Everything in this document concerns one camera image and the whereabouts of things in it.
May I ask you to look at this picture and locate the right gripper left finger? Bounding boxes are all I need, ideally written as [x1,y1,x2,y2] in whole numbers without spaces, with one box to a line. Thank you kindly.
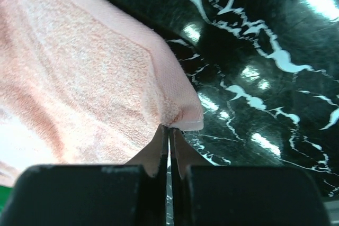
[1,125,168,225]

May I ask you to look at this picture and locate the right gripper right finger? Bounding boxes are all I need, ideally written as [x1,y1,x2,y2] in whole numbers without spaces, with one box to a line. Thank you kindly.
[169,129,330,225]

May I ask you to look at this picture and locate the pink striped towel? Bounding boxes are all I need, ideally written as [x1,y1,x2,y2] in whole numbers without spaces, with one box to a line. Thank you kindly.
[1,0,203,187]

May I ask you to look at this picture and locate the green plastic tray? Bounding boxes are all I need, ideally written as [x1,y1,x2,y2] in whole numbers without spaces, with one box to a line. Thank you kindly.
[0,186,12,211]

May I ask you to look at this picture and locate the black marble pattern mat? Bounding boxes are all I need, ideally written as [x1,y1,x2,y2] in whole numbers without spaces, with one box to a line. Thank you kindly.
[109,0,338,198]

